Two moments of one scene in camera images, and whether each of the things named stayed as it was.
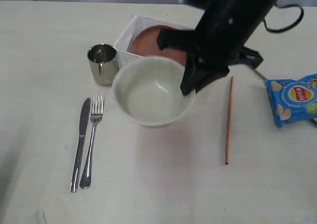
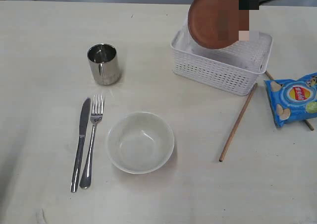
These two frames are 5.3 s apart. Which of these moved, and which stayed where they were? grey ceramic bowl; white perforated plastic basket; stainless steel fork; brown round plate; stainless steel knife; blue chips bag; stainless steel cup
Moved: brown round plate; grey ceramic bowl; white perforated plastic basket
Stayed: blue chips bag; stainless steel fork; stainless steel knife; stainless steel cup
